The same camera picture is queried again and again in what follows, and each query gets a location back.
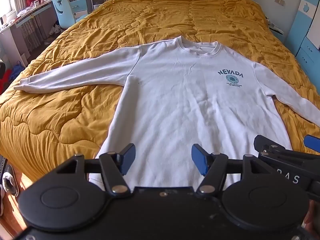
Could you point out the white sneakers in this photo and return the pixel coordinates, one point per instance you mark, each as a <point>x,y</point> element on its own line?
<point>54,28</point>

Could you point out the blue star chair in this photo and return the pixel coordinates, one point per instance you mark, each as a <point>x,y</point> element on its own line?
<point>61,7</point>

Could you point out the white bedside item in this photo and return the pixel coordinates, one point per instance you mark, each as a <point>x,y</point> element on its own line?
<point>275,26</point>

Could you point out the white printed sweatshirt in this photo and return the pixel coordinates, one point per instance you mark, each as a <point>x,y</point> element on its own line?
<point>180,97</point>

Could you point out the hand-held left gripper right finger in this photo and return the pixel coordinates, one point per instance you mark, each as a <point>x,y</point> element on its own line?
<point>200,158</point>

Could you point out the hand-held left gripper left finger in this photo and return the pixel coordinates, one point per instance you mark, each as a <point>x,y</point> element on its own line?
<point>128,158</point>

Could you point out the white desk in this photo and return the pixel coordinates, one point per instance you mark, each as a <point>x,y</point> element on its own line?
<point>15,32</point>

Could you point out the wall switch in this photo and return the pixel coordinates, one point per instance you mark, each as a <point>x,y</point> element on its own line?
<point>279,1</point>

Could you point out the mustard quilted bed cover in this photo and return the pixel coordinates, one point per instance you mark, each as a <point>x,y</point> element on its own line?
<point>175,12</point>

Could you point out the blue bag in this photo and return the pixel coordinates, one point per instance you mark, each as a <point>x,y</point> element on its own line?
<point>18,67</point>

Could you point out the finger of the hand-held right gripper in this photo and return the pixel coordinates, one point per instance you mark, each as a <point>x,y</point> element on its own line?
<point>262,143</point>
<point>312,143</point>

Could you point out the blue white wardrobe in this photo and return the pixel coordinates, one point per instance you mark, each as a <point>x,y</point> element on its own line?
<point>306,30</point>

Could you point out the blue drawer cabinet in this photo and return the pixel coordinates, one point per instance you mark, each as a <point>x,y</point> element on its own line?
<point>77,8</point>

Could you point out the grey desk curtain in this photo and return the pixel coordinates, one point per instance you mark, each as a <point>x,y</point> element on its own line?
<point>33,30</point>

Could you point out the grey furry slipper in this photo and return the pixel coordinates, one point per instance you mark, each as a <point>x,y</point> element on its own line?
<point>10,181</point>

